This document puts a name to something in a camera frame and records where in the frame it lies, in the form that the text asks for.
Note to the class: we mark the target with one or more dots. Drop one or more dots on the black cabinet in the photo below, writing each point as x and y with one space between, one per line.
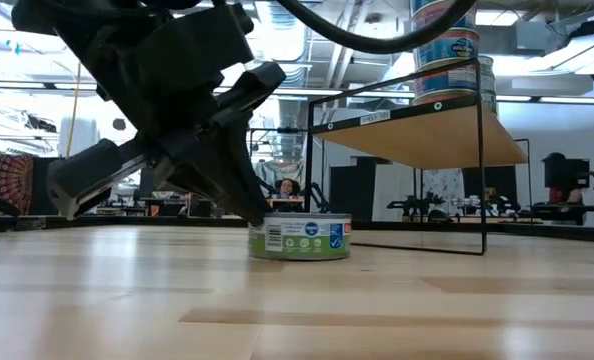
357 190

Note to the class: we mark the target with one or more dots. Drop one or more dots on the black background table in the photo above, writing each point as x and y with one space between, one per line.
577 209

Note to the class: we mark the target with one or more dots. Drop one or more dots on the black background robot arm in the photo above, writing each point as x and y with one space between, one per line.
266 189
414 205
319 195

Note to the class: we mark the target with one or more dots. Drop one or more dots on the person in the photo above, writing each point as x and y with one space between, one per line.
559 175
287 188

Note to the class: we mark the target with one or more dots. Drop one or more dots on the small wooden box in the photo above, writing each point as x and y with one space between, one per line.
287 203

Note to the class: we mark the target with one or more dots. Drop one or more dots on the thin black frame stand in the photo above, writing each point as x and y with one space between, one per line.
529 175

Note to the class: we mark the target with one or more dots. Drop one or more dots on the black aluminium table frame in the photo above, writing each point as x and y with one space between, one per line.
552 231

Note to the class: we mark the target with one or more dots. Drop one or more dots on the patterned tapestry cloth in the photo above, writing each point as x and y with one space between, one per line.
7 180

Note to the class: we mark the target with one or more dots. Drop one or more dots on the black background panel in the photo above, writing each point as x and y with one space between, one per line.
497 182
44 185

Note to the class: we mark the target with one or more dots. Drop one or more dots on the silver spiral ventilation duct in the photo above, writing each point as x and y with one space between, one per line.
292 75

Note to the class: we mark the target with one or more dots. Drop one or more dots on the long ceiling light strip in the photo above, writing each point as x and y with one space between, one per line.
552 99
27 86

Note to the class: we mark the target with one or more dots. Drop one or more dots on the wooden shelf black metal frame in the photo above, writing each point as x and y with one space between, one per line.
427 140

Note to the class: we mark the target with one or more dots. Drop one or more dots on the black wall monitor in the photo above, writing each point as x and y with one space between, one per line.
579 172

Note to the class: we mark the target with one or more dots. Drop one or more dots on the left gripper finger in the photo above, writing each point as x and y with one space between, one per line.
187 179
237 185

